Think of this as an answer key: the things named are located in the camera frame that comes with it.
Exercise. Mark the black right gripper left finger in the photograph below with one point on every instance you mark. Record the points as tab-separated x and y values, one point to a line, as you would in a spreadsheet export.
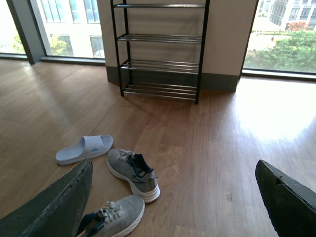
54	212

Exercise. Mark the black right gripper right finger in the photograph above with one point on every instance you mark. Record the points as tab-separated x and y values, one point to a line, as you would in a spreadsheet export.
291	206

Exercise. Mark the grey sneaker white sole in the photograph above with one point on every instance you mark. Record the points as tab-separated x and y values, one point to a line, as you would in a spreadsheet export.
132	168

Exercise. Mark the black metal shoe rack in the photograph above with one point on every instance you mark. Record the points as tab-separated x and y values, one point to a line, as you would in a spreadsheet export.
160	47

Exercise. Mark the light blue slide sandal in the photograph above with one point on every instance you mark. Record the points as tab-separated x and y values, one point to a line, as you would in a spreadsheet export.
87	147

